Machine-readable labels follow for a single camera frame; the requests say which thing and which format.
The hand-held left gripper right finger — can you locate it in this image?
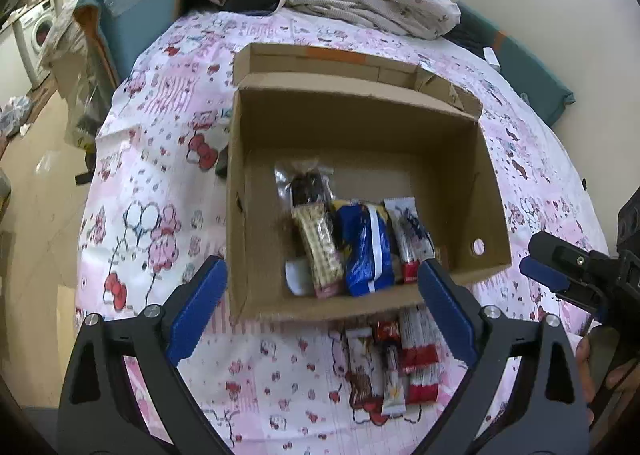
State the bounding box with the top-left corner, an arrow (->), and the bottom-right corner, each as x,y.
417,259 -> 592,455

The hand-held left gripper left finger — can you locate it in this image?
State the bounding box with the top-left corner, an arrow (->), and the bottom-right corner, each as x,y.
57,255 -> 236,455

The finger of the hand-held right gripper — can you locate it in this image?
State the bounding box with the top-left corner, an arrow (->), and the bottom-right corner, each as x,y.
519,257 -> 607,322
529,231 -> 621,281

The red and white snack packet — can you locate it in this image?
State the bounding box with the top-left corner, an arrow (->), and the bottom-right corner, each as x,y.
407,362 -> 443,406
397,305 -> 441,371
384,198 -> 436,283

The white and orange snack packet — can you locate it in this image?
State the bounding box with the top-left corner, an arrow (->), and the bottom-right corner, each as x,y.
381,342 -> 407,418

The brown and white cartoon packet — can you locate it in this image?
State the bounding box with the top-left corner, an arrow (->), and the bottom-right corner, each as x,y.
345,327 -> 376,408

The white silver packet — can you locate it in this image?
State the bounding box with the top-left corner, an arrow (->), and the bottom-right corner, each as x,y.
285,259 -> 317,297

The blue snack bag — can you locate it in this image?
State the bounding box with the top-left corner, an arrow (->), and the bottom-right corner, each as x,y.
332,200 -> 396,298

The wafer biscuit packet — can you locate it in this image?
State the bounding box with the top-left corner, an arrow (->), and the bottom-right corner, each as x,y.
290,202 -> 346,298

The clear packet with brown snack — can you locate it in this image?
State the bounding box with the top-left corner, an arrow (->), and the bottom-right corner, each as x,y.
274,160 -> 335,216

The cardboard box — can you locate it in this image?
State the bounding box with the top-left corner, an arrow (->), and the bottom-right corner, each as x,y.
225,42 -> 513,323

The person's right hand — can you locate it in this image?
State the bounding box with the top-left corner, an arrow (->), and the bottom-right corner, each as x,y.
574,336 -> 640,432

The pink printed bed sheet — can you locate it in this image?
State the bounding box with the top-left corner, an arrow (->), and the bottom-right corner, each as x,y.
75,10 -> 615,455

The small dark object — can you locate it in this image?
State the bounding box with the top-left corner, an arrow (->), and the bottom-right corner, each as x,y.
215,142 -> 232,178

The teal cushion right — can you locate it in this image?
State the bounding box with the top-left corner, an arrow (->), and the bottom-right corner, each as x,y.
452,2 -> 576,128

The teal cushion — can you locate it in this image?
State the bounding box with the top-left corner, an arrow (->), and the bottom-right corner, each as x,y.
67,0 -> 183,86
452,2 -> 576,128

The black cloth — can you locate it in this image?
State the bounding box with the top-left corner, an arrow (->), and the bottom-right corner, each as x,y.
442,20 -> 501,67

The clear plastic sheet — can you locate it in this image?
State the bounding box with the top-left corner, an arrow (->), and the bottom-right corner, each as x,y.
39,10 -> 118,151

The white plastic bag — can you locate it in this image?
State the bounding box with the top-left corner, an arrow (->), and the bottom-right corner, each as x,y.
0,95 -> 32,136

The teal cushion left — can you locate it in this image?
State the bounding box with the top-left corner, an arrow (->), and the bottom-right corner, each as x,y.
67,0 -> 183,86

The white washing machine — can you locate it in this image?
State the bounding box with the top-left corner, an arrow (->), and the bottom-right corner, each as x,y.
14,0 -> 63,88

